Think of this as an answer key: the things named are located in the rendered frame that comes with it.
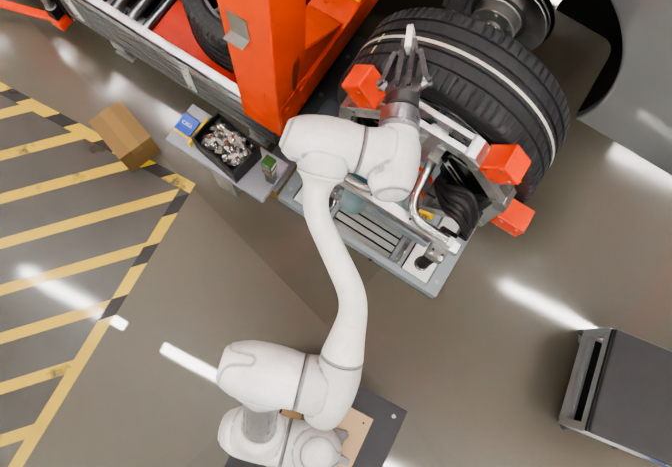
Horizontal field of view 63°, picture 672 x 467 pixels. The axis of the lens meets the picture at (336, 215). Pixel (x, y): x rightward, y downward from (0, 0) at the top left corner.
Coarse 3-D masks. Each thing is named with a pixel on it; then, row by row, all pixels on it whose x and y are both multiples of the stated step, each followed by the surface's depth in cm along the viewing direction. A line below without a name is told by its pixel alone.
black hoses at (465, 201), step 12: (444, 156) 151; (444, 180) 148; (432, 192) 147; (444, 192) 144; (456, 192) 143; (468, 192) 142; (444, 204) 142; (456, 204) 141; (468, 204) 140; (456, 216) 140; (468, 216) 142; (480, 216) 147; (468, 228) 144
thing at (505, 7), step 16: (480, 0) 174; (496, 0) 170; (512, 0) 167; (528, 0) 163; (480, 16) 174; (496, 16) 169; (512, 16) 169; (528, 16) 168; (544, 16) 165; (512, 32) 172; (528, 32) 174; (544, 32) 170; (528, 48) 180
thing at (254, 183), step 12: (192, 108) 205; (180, 144) 201; (192, 156) 201; (204, 156) 201; (264, 156) 202; (216, 168) 200; (252, 168) 201; (228, 180) 201; (240, 180) 200; (252, 180) 200; (264, 180) 200; (252, 192) 199; (264, 192) 199
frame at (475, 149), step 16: (352, 112) 152; (368, 112) 147; (432, 112) 138; (432, 128) 137; (448, 128) 138; (464, 128) 137; (448, 144) 136; (464, 144) 139; (480, 144) 136; (464, 160) 138; (480, 160) 137; (480, 176) 142; (496, 192) 145; (512, 192) 149; (432, 208) 182; (480, 208) 170; (496, 208) 152; (480, 224) 169
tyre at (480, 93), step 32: (384, 32) 152; (416, 32) 143; (448, 32) 139; (480, 32) 137; (352, 64) 156; (384, 64) 142; (416, 64) 138; (448, 64) 135; (480, 64) 135; (512, 64) 136; (448, 96) 134; (480, 96) 133; (512, 96) 136; (544, 96) 140; (480, 128) 138; (512, 128) 135; (544, 128) 142; (544, 160) 147
